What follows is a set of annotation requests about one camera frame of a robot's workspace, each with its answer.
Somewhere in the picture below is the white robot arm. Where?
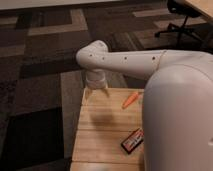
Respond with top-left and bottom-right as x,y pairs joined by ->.
76,40 -> 213,171

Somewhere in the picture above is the light wooden desk corner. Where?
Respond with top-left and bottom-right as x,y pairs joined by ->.
185,0 -> 213,20

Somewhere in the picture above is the black red snack box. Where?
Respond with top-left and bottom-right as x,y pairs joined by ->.
121,128 -> 144,154

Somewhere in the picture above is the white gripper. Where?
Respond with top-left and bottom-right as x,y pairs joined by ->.
84,69 -> 110,100

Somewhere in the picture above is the black office chair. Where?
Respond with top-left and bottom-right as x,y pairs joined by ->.
154,0 -> 208,48

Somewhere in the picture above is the orange carrot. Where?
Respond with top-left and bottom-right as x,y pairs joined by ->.
122,92 -> 140,109

